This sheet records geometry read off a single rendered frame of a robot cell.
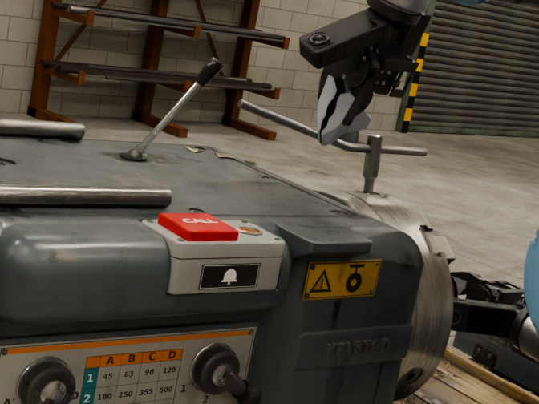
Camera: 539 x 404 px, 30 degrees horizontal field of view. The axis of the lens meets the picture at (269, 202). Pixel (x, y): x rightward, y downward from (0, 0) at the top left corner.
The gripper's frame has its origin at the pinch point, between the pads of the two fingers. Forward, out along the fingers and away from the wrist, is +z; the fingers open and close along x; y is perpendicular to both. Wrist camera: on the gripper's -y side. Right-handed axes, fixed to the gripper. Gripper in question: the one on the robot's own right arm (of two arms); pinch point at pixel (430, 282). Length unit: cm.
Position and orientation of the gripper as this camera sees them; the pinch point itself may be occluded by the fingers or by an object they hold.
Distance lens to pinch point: 165.7
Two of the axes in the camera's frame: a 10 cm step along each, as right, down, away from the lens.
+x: 1.9, -9.6, -2.2
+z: -5.7, -2.9, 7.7
